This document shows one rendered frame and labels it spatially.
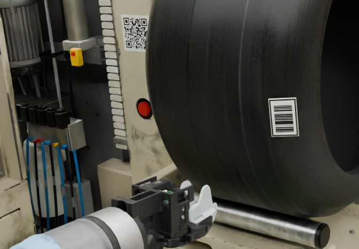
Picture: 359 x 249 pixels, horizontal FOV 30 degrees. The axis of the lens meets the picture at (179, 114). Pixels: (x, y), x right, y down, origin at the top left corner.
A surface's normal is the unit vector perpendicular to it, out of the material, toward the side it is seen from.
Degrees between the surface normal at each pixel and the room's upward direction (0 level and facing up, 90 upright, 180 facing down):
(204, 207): 90
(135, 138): 90
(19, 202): 90
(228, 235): 0
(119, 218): 30
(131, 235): 62
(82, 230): 22
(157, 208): 90
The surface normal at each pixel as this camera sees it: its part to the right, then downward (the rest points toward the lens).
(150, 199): 0.79, 0.12
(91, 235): 0.46, -0.72
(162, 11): -0.77, -0.18
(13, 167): -0.61, 0.29
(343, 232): -0.08, -0.95
